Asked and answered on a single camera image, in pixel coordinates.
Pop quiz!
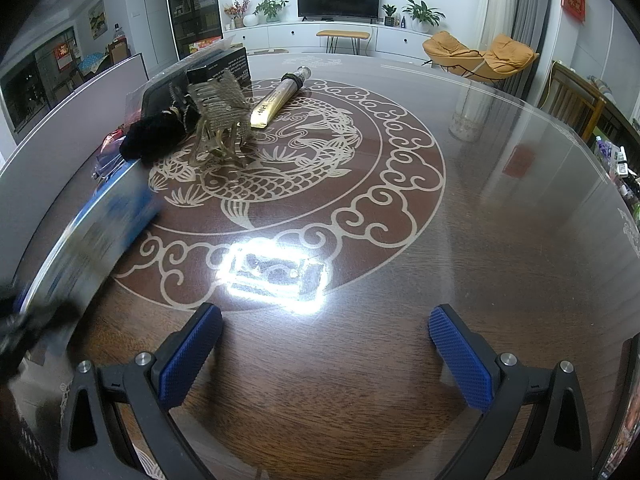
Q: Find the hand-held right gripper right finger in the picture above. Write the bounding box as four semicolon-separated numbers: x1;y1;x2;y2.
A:
428;304;596;480

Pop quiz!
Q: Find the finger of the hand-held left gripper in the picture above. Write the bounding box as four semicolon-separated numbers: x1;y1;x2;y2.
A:
0;286;81;376

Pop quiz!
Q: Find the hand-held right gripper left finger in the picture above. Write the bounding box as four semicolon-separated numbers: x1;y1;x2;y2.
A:
57;302;224;480

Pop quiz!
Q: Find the blue printed box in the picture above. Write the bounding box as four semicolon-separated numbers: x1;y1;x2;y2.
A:
22;160;163;361

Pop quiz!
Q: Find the gold cosmetic tube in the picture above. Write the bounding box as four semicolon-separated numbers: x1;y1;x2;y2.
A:
249;65;314;132

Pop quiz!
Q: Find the small colourful packet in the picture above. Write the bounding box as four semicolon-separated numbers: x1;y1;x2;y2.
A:
91;129;129;182

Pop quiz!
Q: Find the grey curved panel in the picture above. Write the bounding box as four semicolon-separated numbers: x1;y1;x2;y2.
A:
0;54;151;196

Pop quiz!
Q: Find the black fluffy scrunchie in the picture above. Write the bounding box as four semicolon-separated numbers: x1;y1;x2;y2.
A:
119;109;190;166

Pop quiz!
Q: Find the gold hair claw clip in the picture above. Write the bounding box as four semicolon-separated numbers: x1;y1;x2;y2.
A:
186;67;252;167

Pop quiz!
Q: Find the wooden chair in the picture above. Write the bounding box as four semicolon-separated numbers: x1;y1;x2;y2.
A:
547;61;609;144

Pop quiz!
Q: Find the orange rocking lounge chair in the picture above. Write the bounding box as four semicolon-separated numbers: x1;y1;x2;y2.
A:
422;30;490;79
470;34;541;84

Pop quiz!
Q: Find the grey and white curtain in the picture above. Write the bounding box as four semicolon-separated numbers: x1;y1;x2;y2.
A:
476;0;553;98

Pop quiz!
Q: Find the white television cabinet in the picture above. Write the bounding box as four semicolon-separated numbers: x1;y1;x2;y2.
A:
222;20;482;59

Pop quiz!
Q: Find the wooden bench with black legs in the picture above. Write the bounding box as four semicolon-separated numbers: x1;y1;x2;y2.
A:
316;29;371;55

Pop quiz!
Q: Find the large green potted plant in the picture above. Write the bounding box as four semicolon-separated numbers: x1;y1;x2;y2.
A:
402;0;446;31

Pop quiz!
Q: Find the vase with red flowers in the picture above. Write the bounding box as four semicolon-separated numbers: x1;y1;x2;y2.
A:
223;0;252;30

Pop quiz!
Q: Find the black glass display cabinet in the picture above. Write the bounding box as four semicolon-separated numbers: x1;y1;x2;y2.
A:
163;0;224;61

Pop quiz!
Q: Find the leafy green potted plant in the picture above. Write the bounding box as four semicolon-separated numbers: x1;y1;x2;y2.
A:
253;0;290;24

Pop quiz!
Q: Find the framed wall painting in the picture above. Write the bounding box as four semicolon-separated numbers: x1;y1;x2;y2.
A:
88;0;109;40

